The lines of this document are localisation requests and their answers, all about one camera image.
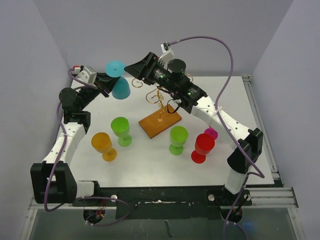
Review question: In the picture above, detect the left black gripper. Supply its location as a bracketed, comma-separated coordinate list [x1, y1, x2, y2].
[78, 72, 120, 110]

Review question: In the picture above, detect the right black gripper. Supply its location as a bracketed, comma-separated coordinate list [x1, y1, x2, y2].
[125, 52, 178, 94]

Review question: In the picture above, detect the blue wine glass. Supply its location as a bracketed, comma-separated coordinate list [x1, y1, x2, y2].
[105, 60, 131, 100]

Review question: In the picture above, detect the magenta wine glass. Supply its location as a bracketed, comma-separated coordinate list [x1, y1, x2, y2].
[204, 126, 219, 140]

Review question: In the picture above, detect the red wine glass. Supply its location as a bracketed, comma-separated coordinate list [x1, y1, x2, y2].
[191, 133, 215, 164]

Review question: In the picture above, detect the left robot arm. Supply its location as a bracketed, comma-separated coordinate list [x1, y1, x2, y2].
[30, 73, 119, 206]

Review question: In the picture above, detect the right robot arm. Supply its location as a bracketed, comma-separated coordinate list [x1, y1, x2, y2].
[124, 52, 263, 205]

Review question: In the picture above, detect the green wine glass left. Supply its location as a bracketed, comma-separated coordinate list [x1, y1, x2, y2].
[110, 116, 132, 147]

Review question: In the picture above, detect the green wine glass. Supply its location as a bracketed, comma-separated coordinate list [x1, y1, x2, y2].
[110, 116, 132, 147]
[169, 126, 189, 156]

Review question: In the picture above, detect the wooden rack base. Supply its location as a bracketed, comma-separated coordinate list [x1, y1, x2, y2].
[138, 104, 182, 139]

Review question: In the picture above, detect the orange wine glass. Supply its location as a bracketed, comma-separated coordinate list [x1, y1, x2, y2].
[91, 132, 117, 162]

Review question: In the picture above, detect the green wine glass right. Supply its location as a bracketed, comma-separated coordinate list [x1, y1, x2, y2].
[169, 126, 189, 156]

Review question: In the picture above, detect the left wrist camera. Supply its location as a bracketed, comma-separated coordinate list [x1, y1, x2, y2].
[68, 65, 98, 89]

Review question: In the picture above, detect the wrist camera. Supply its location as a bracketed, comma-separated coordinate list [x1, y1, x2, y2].
[158, 42, 175, 67]
[68, 65, 98, 89]

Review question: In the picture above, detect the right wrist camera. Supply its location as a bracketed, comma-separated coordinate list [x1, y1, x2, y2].
[158, 42, 175, 67]

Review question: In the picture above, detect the gold wire glass rack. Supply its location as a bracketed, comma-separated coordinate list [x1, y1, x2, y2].
[131, 78, 180, 114]

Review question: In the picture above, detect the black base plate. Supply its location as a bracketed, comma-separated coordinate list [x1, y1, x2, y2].
[72, 186, 243, 220]

